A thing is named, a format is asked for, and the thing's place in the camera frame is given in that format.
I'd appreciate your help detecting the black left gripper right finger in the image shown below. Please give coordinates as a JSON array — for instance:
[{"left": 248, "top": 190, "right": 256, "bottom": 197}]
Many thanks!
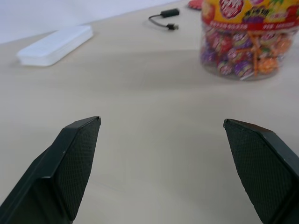
[{"left": 223, "top": 119, "right": 299, "bottom": 224}]

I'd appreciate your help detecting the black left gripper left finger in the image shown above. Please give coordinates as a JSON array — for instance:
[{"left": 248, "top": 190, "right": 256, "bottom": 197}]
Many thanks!
[{"left": 0, "top": 116, "right": 102, "bottom": 224}]

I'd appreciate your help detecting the clear lollipop jar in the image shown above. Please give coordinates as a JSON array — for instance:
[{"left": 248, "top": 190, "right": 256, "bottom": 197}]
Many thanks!
[{"left": 199, "top": 0, "right": 299, "bottom": 82}]

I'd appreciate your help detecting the white flat plastic box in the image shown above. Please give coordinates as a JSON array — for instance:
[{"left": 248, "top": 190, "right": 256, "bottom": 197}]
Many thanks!
[{"left": 16, "top": 25, "right": 94, "bottom": 67}]

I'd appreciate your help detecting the red round lid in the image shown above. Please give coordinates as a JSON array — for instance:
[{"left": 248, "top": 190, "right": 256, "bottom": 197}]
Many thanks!
[{"left": 187, "top": 0, "right": 204, "bottom": 10}]

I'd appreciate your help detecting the black cable adapter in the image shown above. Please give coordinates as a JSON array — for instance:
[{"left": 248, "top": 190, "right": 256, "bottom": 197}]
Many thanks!
[{"left": 148, "top": 7, "right": 180, "bottom": 31}]

